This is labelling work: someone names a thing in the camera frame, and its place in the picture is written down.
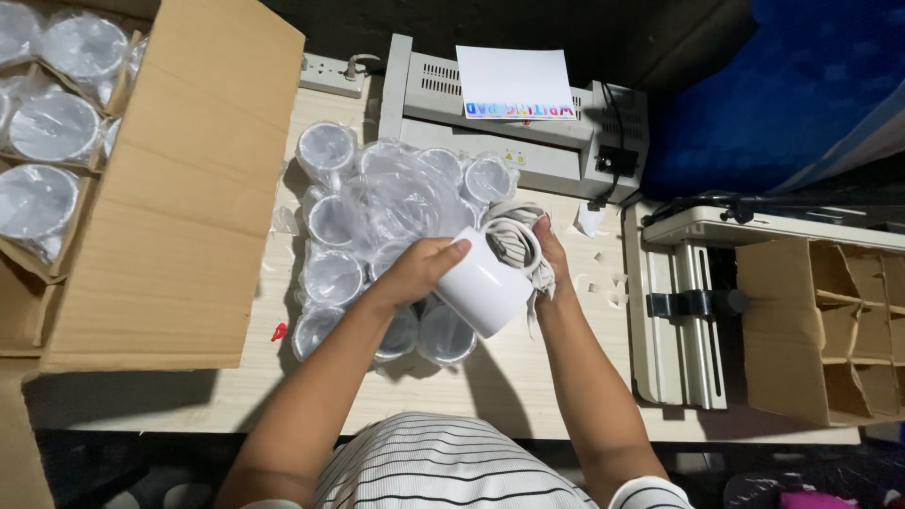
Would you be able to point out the person's right hand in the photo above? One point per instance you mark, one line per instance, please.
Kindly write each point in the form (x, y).
(555, 272)

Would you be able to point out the person's left hand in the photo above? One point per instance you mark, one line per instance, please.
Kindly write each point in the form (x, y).
(410, 272)

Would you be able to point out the striped grey cloth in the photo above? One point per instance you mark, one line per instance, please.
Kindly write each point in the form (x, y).
(512, 240)

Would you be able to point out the white ceramic mug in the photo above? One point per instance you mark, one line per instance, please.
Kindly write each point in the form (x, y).
(484, 293)

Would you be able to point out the scattered small paper bits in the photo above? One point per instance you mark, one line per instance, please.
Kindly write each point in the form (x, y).
(601, 283)

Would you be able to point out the torn white paper scrap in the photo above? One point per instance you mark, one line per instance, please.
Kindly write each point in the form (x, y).
(588, 219)

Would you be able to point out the cluster of plastic-wrapped mugs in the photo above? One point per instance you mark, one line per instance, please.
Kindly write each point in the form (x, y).
(332, 277)

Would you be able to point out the loose clear plastic bag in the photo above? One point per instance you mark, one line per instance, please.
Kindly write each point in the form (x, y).
(403, 194)

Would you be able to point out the white metal press machine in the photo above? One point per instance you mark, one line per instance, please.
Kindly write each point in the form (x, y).
(672, 339)

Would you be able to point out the small clear plastic scrap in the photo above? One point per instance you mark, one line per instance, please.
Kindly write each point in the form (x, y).
(284, 223)

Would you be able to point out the grey laminator machine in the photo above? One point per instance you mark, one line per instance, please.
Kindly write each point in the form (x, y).
(452, 138)

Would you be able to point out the small red plastic piece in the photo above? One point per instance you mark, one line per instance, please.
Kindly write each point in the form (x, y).
(279, 332)

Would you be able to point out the person's striped white shirt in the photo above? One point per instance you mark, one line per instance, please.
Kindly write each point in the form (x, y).
(445, 466)

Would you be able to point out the white pad with colourful print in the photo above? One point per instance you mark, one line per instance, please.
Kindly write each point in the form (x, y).
(512, 78)

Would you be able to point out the grey power plug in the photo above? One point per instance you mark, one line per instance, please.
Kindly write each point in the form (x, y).
(353, 67)

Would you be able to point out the white power strip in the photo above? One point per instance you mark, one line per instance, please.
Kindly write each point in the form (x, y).
(325, 74)

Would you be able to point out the cardboard box with dividers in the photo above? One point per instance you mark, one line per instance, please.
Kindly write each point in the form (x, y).
(785, 332)

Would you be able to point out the large cardboard carton of mugs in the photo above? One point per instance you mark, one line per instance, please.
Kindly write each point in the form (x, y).
(184, 191)

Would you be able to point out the blue fabric sheet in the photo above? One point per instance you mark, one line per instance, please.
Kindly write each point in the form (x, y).
(778, 92)

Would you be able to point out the pink object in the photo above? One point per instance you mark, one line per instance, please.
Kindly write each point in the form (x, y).
(816, 500)

